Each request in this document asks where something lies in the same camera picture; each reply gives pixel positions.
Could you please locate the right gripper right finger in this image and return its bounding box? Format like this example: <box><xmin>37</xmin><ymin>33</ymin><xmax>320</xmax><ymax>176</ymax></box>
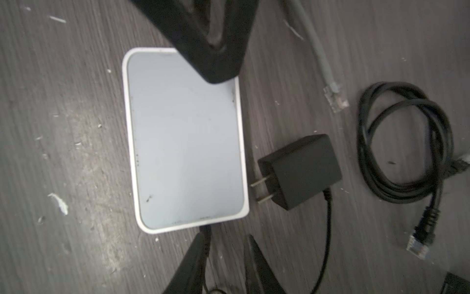
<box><xmin>244</xmin><ymin>235</ymin><xmax>285</xmax><ymax>294</ymax></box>

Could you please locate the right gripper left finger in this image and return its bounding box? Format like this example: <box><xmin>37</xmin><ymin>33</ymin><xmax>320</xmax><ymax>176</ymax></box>
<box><xmin>164</xmin><ymin>232</ymin><xmax>208</xmax><ymax>294</ymax></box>

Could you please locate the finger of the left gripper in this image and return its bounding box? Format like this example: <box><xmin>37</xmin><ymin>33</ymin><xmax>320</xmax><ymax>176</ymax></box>
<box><xmin>133</xmin><ymin>0</ymin><xmax>259</xmax><ymax>84</ymax></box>

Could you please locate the black power adapter with cable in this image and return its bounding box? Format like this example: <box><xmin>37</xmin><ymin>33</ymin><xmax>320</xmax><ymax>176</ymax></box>
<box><xmin>258</xmin><ymin>134</ymin><xmax>341</xmax><ymax>294</ymax></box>

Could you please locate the white network switch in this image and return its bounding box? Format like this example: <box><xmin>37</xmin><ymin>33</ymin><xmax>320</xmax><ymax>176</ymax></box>
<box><xmin>122</xmin><ymin>47</ymin><xmax>250</xmax><ymax>235</ymax></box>

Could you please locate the grey coiled ethernet cable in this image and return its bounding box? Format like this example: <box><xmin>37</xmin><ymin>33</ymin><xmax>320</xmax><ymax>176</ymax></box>
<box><xmin>280</xmin><ymin>0</ymin><xmax>350</xmax><ymax>114</ymax></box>

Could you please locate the black flat switch box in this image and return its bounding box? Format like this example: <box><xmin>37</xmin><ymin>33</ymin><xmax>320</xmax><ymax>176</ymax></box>
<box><xmin>440</xmin><ymin>272</ymin><xmax>470</xmax><ymax>294</ymax></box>

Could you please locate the small black coiled cable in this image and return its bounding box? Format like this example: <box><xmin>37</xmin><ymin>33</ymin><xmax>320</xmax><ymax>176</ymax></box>
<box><xmin>357</xmin><ymin>81</ymin><xmax>470</xmax><ymax>261</ymax></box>

